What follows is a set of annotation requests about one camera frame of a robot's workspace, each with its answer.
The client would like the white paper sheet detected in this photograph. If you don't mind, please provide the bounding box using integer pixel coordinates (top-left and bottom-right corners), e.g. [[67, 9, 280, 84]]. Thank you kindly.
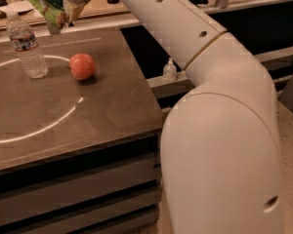
[[0, 0, 34, 19]]

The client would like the red apple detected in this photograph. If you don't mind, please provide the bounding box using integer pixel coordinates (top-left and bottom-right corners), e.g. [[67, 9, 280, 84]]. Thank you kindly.
[[69, 54, 96, 81]]

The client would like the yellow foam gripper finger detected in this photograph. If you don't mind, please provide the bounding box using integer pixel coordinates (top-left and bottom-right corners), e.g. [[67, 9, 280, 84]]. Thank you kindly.
[[63, 0, 85, 23]]

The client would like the grey metal bracket post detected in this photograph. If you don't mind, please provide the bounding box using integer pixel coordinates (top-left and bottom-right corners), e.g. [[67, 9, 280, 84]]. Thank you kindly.
[[48, 24, 61, 35]]

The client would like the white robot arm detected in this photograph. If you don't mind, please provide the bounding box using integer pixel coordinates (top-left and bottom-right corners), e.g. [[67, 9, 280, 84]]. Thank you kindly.
[[121, 0, 285, 234]]

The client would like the clear plastic water bottle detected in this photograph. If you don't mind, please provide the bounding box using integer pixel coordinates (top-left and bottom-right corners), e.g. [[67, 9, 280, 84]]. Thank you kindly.
[[7, 11, 48, 79]]

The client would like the grey metal rail shelf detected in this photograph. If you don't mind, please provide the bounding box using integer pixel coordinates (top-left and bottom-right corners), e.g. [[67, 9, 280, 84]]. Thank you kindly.
[[146, 46, 293, 99]]

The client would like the green rice chip bag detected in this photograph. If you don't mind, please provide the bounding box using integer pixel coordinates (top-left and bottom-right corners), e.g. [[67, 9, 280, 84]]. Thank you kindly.
[[27, 0, 66, 29]]

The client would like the left small sanitizer bottle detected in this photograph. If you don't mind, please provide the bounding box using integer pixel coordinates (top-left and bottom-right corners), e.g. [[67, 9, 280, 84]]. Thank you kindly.
[[163, 58, 177, 82]]

